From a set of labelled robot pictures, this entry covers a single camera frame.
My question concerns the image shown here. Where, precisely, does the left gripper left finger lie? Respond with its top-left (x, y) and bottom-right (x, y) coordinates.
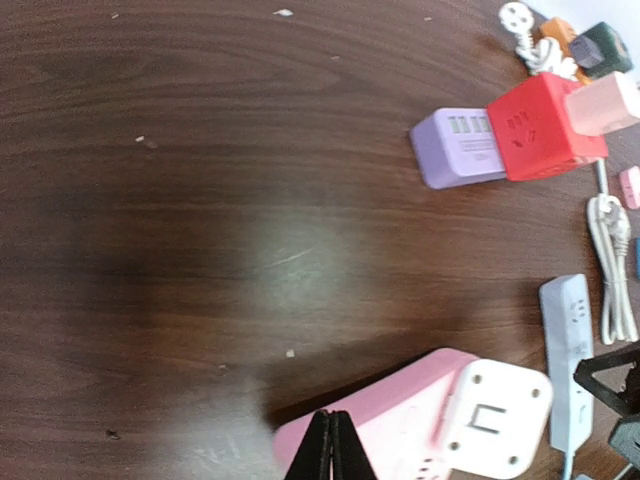
top-left (284, 410), bottom-right (332, 480)

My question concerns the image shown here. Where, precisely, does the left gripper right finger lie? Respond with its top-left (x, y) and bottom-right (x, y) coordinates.
top-left (330, 411), bottom-right (377, 480)

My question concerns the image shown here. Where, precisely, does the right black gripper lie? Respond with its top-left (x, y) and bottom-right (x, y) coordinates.
top-left (573, 345), bottom-right (640, 471)

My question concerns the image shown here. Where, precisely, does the light blue power strip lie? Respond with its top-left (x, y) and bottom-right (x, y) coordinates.
top-left (539, 274), bottom-right (594, 455)

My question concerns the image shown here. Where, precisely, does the white cube plug adapter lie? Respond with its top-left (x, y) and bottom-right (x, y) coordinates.
top-left (437, 359), bottom-right (553, 479)

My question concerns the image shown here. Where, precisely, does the blue plug adapter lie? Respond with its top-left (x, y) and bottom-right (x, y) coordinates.
top-left (635, 237), bottom-right (640, 280)

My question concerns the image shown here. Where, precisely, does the pink plug adapter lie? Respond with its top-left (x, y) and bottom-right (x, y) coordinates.
top-left (619, 166), bottom-right (640, 210)

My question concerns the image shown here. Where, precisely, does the red cube socket adapter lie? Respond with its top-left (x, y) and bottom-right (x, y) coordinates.
top-left (487, 73), bottom-right (608, 182)

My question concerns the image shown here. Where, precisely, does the small grey plug adapter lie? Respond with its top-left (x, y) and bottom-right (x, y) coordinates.
top-left (569, 35), bottom-right (604, 70)

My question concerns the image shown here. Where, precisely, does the pink triangular power strip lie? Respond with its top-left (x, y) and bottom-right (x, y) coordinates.
top-left (273, 348), bottom-right (476, 479)

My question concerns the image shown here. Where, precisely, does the light pink usb charger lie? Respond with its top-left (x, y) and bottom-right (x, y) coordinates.
top-left (565, 72), bottom-right (639, 136)

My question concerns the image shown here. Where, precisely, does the purple power strip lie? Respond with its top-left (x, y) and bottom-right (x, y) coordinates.
top-left (409, 108), bottom-right (506, 190)

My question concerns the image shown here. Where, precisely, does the dark green cube adapter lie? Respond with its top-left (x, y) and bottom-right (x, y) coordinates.
top-left (579, 22), bottom-right (634, 80)

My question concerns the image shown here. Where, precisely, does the white cable of orange strip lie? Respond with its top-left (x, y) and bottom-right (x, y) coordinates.
top-left (585, 158), bottom-right (640, 346)

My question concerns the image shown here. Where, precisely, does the white coiled cable purple strip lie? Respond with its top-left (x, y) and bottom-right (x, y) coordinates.
top-left (498, 1), bottom-right (578, 82)

